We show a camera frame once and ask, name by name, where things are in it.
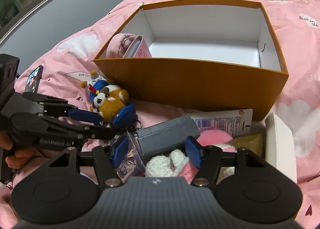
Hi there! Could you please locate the brown bear plush keychain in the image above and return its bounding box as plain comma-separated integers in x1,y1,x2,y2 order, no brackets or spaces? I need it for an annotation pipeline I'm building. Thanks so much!
80,70,136,129

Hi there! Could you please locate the white lotion tube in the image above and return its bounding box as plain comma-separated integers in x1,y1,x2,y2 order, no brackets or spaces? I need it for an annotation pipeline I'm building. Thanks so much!
189,109,253,138

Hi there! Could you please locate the pink fluffy pompom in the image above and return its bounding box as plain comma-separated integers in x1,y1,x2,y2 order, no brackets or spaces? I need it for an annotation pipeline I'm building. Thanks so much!
197,130,233,146

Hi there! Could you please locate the left hand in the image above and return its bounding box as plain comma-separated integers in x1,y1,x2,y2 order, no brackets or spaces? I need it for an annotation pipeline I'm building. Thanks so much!
1,131,43,169

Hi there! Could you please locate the small printed card box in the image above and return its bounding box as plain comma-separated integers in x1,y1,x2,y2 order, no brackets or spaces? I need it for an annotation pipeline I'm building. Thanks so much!
116,131,145,183

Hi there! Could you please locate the phone on gripper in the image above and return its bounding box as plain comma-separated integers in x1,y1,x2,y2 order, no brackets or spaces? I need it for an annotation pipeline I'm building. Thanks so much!
24,65,43,93

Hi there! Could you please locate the gold yellow box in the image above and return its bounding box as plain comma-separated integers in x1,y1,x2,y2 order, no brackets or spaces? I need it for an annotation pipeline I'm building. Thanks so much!
229,133,265,158

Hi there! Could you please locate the white flat box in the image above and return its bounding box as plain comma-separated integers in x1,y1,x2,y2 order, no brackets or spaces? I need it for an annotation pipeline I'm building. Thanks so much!
265,113,297,183

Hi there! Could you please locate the pink tin can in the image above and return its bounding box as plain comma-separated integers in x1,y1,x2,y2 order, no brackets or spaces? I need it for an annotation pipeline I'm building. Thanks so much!
123,35,152,58

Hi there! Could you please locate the orange cardboard box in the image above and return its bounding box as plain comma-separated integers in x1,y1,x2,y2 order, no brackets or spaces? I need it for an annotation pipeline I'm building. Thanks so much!
94,0,289,120

